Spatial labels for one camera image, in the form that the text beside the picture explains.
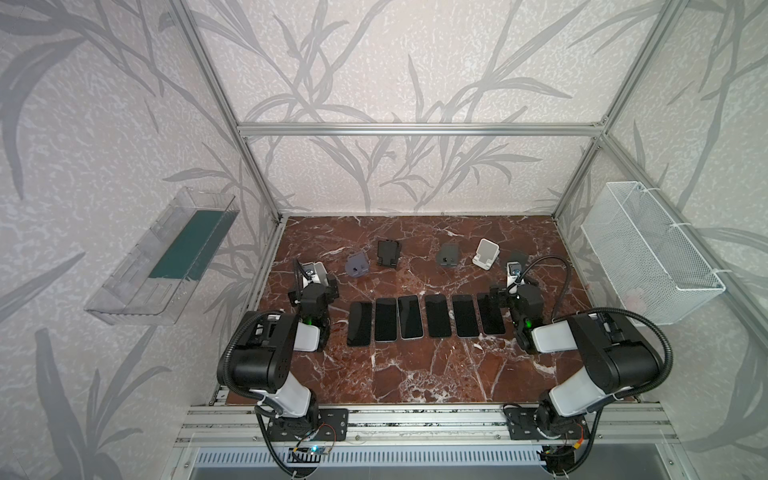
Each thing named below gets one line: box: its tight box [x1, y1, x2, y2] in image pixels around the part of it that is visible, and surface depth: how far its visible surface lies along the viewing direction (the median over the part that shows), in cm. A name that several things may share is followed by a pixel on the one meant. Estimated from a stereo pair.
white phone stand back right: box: [472, 237, 500, 271], surface depth 105 cm
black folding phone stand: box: [377, 239, 401, 268], surface depth 107 cm
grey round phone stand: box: [436, 243, 461, 267], surface depth 107 cm
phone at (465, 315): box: [452, 294, 480, 337], surface depth 96 cm
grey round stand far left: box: [345, 252, 370, 277], surface depth 104 cm
